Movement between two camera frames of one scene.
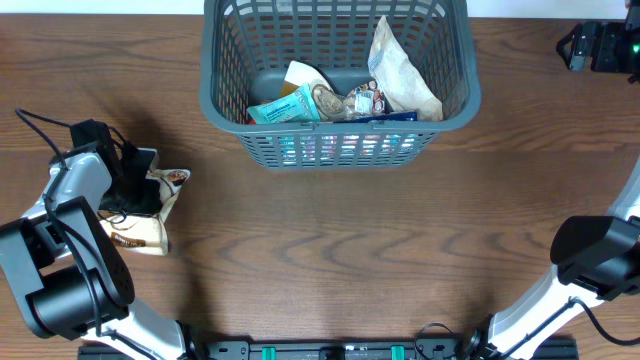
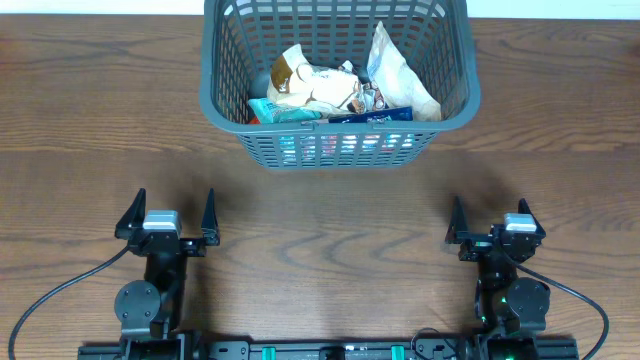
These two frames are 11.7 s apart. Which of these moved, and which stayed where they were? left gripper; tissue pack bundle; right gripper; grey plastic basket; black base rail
Moved: left gripper; right gripper
Stayed: tissue pack bundle; black base rail; grey plastic basket
